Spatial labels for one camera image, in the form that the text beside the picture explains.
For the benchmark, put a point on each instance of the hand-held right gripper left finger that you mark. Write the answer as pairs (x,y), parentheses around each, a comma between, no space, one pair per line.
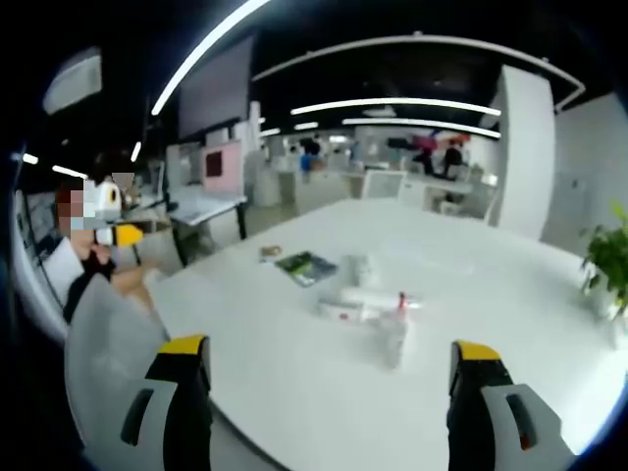
(189,422)

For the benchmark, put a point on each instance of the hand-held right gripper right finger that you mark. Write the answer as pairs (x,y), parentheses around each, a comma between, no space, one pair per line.
(471,422)

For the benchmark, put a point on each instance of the clear skincare bottle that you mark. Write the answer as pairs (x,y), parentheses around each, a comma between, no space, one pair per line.
(392,341)

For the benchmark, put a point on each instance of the white skincare bottle red pump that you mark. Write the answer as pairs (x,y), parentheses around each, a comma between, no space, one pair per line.
(406,301)

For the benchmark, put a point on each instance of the white skincare tube red label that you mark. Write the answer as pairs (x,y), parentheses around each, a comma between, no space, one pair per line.
(343,305)

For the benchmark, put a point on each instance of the grey chair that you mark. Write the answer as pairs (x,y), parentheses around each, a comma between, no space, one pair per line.
(110,353)

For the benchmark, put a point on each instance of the small brown packet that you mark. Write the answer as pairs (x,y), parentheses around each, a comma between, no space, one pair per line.
(270,251)

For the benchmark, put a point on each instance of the green booklet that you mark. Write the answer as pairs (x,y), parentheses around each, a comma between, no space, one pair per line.
(306,267)

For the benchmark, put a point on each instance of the green potted plant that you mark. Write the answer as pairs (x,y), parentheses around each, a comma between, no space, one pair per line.
(608,255)

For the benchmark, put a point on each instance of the white desk black legs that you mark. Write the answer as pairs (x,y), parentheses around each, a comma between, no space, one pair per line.
(206,206)

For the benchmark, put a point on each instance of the white mesh chair back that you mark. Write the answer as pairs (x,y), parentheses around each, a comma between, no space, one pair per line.
(383,184)

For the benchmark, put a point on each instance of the pink partition board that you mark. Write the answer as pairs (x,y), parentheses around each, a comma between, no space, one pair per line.
(229,167)

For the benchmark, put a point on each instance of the white pillar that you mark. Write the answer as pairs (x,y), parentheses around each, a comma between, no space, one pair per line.
(525,157)

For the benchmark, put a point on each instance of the large dark screen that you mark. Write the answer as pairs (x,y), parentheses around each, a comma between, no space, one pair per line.
(216,88)

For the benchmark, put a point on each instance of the white ceiling panel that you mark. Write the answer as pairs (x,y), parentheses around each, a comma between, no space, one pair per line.
(73,81)

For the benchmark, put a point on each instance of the long ceiling light strip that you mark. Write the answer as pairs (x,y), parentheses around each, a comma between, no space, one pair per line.
(196,59)

